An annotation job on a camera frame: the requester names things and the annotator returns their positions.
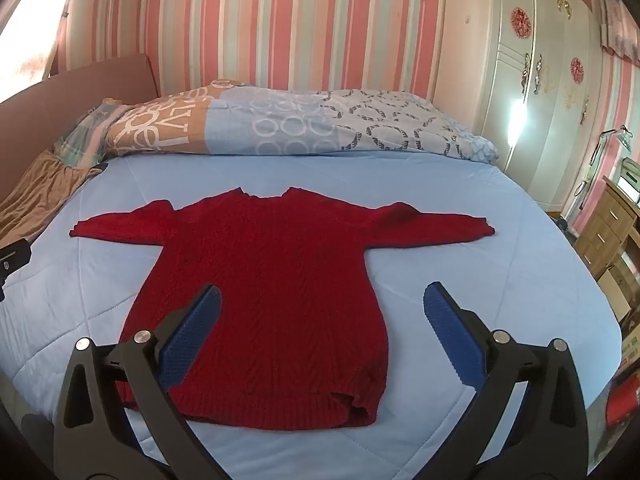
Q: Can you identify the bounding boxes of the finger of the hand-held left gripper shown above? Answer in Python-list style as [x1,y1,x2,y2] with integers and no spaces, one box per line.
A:
[0,239,33,302]

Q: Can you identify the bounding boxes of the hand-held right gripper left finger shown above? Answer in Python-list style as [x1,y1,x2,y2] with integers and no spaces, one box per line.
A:
[52,283,223,480]

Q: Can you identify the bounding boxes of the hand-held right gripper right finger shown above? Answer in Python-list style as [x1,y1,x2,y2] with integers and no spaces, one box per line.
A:
[422,281,590,480]

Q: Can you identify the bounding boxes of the red knitted sweater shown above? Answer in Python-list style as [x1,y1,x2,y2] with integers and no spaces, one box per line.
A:
[68,186,496,432]

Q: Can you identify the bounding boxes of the light blue bed quilt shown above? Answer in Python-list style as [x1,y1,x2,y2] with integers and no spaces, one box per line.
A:
[0,152,623,480]

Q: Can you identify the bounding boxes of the brown cloth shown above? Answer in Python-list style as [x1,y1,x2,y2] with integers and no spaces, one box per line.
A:
[0,149,108,248]

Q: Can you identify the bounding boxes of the green striped pillow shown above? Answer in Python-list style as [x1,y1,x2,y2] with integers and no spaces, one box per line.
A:
[65,100,126,168]

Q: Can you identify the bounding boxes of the cardboard box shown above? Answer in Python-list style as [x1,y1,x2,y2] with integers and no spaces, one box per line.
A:
[597,255,640,321]

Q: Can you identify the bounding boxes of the brown headboard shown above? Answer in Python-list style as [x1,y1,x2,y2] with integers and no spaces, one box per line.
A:
[0,53,161,201]

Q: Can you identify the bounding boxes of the red object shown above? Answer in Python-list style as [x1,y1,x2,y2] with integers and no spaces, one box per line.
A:
[605,375,640,428]

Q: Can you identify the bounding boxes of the wooden drawer cabinet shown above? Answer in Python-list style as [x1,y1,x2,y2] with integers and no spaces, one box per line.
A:
[572,177,640,281]

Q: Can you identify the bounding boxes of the folded patterned blue quilt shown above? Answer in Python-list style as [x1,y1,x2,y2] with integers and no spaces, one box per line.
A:
[102,79,501,162]

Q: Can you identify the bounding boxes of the bright window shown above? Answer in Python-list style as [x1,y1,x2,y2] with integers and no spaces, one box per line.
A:
[0,0,71,101]

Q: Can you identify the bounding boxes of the white wardrobe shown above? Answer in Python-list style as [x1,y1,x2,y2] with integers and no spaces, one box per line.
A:
[492,0,608,213]

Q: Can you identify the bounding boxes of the desk lamp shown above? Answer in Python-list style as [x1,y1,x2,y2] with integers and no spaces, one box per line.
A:
[577,125,635,208]

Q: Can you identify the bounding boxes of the pink curtain valance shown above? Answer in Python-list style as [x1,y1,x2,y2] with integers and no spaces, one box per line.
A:
[597,0,640,66]

